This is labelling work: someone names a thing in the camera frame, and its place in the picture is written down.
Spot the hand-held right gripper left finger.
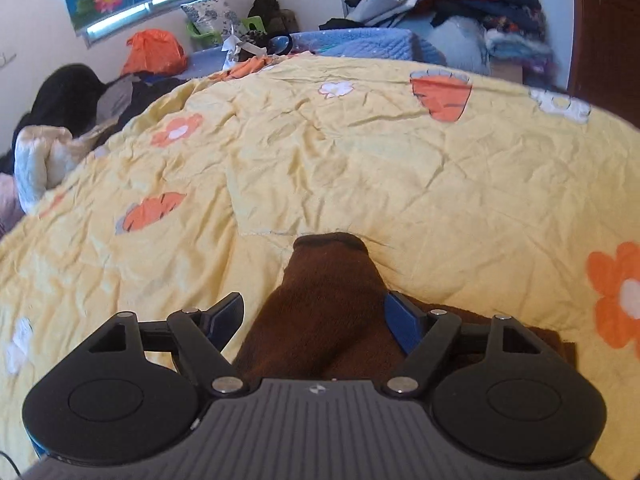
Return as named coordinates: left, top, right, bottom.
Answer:
left=80, top=291, right=246, bottom=396

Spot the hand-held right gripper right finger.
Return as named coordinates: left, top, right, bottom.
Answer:
left=384, top=291, right=543, bottom=397

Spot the brown knit sweater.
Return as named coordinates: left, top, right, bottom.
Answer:
left=232, top=232, right=576, bottom=383

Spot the yellow carrot print blanket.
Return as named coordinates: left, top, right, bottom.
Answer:
left=0, top=55, right=640, bottom=476

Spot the white fluffy blanket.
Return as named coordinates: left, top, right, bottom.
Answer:
left=14, top=125, right=101, bottom=211

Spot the grey garment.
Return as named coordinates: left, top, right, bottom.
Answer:
left=95, top=77, right=136, bottom=121

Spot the orange plastic bag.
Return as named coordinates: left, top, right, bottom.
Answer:
left=121, top=30, right=188, bottom=77

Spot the black bulky garment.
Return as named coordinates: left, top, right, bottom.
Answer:
left=30, top=63, right=108, bottom=136

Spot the cardboard box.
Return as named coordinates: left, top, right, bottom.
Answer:
left=490, top=57, right=526, bottom=83

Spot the blue quilted pad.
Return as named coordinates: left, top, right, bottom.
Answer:
left=190, top=27, right=446, bottom=78

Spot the light blue padded bundle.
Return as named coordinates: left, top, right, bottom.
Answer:
left=430, top=15, right=493, bottom=76

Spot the green plastic stool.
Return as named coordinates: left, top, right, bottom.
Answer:
left=187, top=15, right=263, bottom=48

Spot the floral grey pillow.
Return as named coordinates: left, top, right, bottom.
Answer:
left=180, top=0, right=246, bottom=36

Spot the brown plush bag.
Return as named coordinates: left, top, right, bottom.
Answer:
left=247, top=0, right=301, bottom=36

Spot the black dark cloth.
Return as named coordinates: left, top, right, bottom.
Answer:
left=319, top=17, right=363, bottom=32

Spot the brown wooden door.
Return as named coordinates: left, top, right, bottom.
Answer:
left=567, top=0, right=640, bottom=128

